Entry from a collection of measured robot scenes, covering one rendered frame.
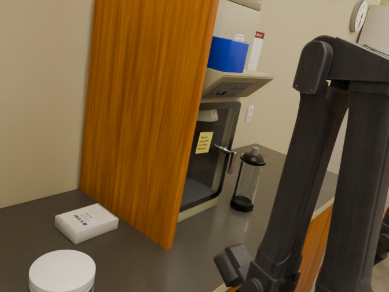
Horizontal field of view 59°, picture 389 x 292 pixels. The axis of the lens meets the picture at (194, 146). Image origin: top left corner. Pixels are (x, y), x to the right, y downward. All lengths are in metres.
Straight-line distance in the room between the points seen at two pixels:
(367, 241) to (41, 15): 1.07
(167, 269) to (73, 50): 0.79
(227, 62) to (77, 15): 0.56
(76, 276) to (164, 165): 0.42
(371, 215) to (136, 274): 0.70
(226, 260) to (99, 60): 0.82
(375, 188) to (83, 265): 0.59
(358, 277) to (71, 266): 0.55
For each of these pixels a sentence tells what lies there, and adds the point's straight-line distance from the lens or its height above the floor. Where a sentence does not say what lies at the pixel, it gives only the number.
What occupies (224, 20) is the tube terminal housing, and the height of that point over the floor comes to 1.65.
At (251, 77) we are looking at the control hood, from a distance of 1.11.
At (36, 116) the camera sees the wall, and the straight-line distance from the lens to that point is 1.27.
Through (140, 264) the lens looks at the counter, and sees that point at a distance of 1.06.
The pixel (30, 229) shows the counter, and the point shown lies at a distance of 1.20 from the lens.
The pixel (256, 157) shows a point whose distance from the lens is 1.38.
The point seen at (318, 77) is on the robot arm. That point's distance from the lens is 0.48.
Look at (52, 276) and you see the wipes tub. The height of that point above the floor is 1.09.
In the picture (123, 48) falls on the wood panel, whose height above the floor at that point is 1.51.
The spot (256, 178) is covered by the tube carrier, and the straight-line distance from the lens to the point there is 1.41.
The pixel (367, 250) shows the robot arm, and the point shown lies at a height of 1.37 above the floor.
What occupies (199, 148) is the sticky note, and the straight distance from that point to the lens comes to 1.17.
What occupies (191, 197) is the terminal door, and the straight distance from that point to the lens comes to 1.25.
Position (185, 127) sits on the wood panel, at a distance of 0.96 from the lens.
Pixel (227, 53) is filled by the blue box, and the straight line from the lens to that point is 0.99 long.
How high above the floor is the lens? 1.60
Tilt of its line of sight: 18 degrees down
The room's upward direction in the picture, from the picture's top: 11 degrees clockwise
